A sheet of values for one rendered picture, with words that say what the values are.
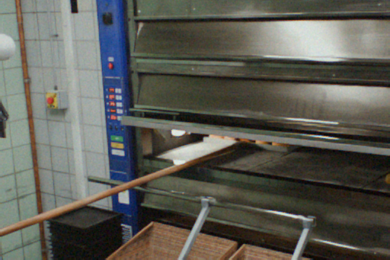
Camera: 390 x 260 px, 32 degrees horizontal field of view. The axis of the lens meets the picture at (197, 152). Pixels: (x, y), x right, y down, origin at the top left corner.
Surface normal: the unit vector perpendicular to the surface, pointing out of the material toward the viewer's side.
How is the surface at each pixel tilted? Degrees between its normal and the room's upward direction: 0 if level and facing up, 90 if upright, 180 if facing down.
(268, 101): 70
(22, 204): 90
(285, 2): 90
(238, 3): 90
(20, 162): 90
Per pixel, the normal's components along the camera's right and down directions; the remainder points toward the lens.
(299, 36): -0.60, -0.14
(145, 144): 0.78, 0.11
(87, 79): -0.62, 0.21
